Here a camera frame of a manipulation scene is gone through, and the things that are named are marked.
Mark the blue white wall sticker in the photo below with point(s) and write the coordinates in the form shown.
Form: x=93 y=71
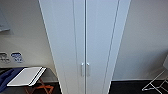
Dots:
x=17 y=57

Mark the white wall-mounted box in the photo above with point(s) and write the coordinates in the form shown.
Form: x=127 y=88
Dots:
x=3 y=23

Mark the white flat board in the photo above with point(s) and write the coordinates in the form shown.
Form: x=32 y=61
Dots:
x=28 y=76

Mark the orange stand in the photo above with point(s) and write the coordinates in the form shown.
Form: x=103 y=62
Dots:
x=41 y=88

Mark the white wardrobe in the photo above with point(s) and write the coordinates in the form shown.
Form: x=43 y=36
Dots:
x=85 y=33

